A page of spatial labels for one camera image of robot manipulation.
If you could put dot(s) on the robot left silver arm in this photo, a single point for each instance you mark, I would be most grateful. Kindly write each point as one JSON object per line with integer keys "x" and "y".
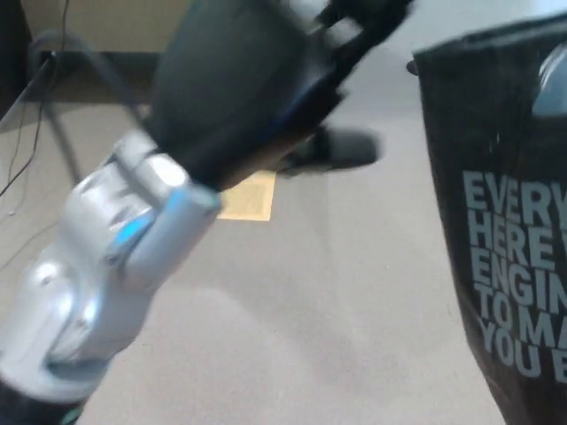
{"x": 111, "y": 248}

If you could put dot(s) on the yellow rectangular floor mat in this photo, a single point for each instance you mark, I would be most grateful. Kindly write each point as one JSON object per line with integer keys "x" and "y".
{"x": 252, "y": 199}

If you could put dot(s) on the black plastic bag grey print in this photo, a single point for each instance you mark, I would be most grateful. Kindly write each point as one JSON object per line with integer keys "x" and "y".
{"x": 487, "y": 133}

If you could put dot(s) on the robot left black hand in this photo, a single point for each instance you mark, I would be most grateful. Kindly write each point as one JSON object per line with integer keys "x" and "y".
{"x": 230, "y": 88}

